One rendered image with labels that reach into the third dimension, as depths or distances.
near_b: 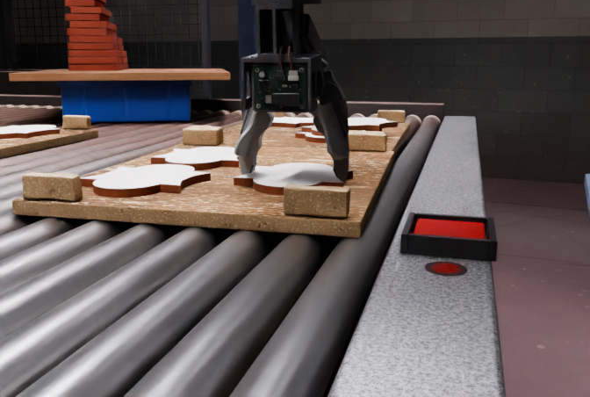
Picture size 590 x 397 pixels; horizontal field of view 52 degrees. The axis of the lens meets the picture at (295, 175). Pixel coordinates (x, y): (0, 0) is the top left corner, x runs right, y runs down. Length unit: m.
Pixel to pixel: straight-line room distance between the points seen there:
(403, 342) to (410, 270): 0.12
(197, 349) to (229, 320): 0.04
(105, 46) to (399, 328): 1.42
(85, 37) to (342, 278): 1.35
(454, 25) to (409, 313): 5.38
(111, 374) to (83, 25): 1.43
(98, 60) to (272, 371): 1.44
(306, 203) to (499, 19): 5.21
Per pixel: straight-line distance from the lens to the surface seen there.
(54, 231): 0.62
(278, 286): 0.44
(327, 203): 0.53
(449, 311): 0.41
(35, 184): 0.64
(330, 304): 0.40
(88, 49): 1.71
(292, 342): 0.35
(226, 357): 0.35
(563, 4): 5.67
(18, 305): 0.44
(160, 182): 0.65
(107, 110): 1.52
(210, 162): 0.77
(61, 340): 0.39
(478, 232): 0.54
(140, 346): 0.37
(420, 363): 0.34
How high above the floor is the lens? 1.07
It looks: 11 degrees down
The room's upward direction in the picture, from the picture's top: straight up
